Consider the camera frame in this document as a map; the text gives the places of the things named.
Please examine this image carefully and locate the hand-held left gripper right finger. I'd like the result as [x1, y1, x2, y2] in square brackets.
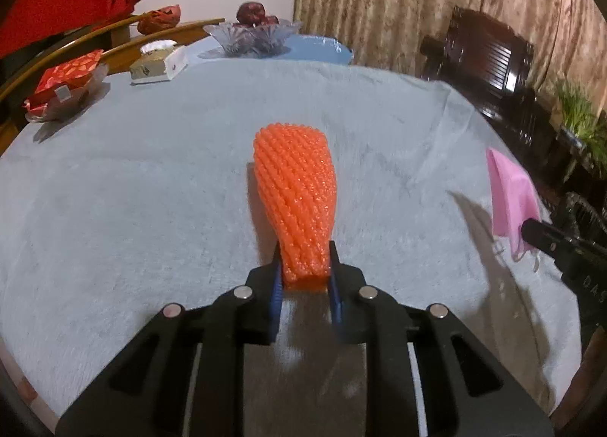
[327, 241, 555, 437]

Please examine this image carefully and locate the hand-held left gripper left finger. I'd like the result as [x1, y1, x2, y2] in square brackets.
[56, 245, 285, 437]

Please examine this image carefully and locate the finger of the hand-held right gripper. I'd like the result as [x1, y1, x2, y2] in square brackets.
[521, 219, 577, 271]

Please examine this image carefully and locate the pink face mask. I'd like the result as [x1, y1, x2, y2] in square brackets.
[486, 147, 543, 262]

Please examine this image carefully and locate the orange foam fruit net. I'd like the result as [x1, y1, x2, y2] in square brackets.
[253, 122, 340, 287]

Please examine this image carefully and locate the green potted plant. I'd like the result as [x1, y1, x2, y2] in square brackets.
[552, 79, 607, 167]

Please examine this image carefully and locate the grey-blue tablecloth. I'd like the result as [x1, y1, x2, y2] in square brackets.
[0, 52, 590, 419]

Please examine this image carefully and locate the dark wooden chair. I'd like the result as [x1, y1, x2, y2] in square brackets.
[420, 6, 565, 191]

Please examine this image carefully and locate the blue plate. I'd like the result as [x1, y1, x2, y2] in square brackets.
[180, 33, 355, 67]

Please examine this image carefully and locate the glass fruit bowl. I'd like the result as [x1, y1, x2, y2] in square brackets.
[203, 18, 303, 58]

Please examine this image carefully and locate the beige tissue box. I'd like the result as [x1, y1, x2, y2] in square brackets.
[129, 39, 188, 85]

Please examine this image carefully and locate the clear glass dish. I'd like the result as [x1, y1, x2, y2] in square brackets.
[26, 63, 111, 124]

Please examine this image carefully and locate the curved wooden chair back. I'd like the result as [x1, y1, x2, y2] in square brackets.
[102, 18, 226, 63]

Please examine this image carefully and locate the beige patterned curtain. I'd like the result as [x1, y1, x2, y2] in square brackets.
[294, 0, 607, 144]

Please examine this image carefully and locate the large dark red apple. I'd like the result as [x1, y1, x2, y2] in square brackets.
[236, 1, 267, 26]

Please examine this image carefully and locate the crumpled red bag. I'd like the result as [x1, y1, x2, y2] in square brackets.
[137, 4, 182, 35]

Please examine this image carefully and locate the red patterned packet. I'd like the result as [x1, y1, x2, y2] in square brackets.
[25, 49, 104, 116]

